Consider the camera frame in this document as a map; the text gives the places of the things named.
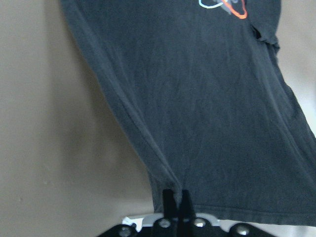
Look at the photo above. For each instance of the black graphic t-shirt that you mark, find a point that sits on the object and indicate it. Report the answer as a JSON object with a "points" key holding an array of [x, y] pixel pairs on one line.
{"points": [[196, 87]]}

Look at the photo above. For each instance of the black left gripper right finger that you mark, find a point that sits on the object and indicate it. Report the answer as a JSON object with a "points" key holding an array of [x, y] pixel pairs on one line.
{"points": [[186, 210]]}

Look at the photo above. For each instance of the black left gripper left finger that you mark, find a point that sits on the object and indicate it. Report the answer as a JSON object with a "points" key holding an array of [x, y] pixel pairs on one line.
{"points": [[170, 210]]}

